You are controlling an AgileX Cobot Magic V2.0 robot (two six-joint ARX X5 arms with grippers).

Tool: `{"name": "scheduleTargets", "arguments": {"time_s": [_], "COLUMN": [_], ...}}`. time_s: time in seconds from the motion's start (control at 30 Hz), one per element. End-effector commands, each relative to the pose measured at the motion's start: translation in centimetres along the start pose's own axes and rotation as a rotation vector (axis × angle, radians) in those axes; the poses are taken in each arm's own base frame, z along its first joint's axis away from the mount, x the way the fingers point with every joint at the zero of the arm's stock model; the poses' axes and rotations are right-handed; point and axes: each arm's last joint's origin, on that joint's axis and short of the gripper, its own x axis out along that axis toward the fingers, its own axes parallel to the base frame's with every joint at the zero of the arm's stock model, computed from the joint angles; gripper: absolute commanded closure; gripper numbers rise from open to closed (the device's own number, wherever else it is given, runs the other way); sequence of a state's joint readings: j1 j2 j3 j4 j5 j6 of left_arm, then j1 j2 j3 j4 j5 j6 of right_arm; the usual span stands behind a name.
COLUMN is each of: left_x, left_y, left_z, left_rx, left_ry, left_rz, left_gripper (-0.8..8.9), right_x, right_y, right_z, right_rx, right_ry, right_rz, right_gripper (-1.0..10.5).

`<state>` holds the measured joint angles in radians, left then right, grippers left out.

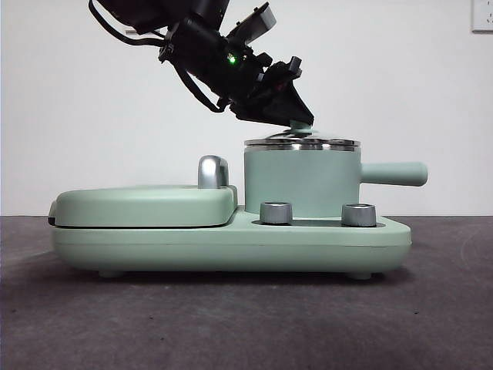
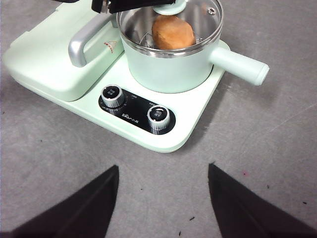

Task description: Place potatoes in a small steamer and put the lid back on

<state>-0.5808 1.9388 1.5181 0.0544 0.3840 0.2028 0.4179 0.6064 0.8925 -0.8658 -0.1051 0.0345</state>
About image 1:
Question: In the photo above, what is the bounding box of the glass lid with green knob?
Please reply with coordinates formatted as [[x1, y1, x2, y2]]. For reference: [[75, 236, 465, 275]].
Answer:
[[244, 119, 362, 150]]

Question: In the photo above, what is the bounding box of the mint green hinged griddle lid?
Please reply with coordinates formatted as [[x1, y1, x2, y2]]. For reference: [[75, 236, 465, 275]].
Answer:
[[48, 183, 240, 227]]

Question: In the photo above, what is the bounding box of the silver control knob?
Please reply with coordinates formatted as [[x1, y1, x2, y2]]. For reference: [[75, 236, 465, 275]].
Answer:
[[341, 203, 377, 227], [260, 200, 293, 225]]

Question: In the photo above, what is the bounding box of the mint green breakfast machine base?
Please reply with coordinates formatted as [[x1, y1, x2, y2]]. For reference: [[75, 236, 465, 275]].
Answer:
[[52, 203, 413, 281]]

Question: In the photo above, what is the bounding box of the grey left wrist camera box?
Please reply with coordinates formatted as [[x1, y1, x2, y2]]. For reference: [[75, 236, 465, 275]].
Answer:
[[226, 2, 277, 44]]

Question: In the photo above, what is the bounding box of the mint green pot with handle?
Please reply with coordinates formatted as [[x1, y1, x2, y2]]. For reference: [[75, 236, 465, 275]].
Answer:
[[244, 143, 429, 219]]

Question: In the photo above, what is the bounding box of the chrome griddle lid handle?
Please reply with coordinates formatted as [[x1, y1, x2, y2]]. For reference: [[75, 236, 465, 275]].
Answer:
[[197, 154, 231, 190]]

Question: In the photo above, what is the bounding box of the white wall socket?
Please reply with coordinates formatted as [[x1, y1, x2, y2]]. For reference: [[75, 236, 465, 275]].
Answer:
[[471, 0, 493, 33]]

